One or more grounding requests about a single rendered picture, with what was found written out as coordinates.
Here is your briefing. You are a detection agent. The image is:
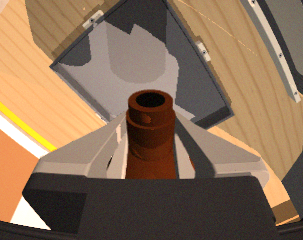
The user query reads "orange-brown bottle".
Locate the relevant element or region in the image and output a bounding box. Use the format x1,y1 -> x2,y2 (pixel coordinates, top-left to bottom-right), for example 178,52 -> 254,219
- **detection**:
125,90 -> 176,179

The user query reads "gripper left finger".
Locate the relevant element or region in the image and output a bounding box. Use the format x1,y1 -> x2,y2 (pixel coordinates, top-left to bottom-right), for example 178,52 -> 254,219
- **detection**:
31,111 -> 128,179

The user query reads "black crate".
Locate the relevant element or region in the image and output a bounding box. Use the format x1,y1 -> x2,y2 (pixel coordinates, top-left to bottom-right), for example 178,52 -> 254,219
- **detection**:
256,0 -> 303,95

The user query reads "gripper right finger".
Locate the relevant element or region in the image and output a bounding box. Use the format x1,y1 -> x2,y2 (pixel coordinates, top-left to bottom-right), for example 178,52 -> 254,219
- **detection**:
173,111 -> 270,189

